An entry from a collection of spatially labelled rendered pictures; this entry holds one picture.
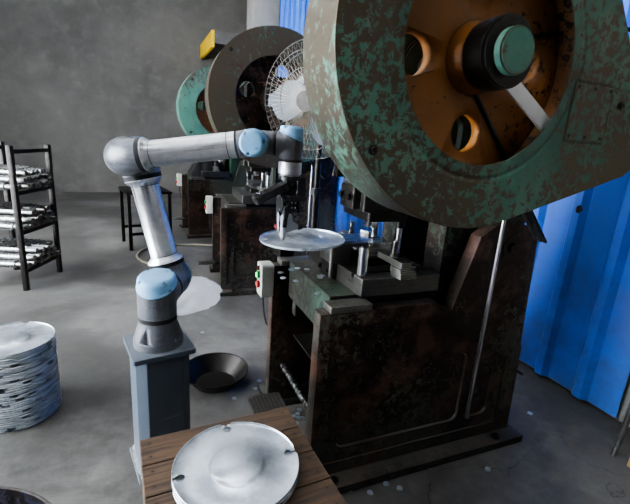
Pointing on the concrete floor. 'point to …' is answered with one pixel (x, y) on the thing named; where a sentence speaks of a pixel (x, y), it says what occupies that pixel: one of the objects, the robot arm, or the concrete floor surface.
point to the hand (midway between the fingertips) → (280, 236)
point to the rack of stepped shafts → (18, 213)
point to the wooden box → (154, 480)
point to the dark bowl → (216, 371)
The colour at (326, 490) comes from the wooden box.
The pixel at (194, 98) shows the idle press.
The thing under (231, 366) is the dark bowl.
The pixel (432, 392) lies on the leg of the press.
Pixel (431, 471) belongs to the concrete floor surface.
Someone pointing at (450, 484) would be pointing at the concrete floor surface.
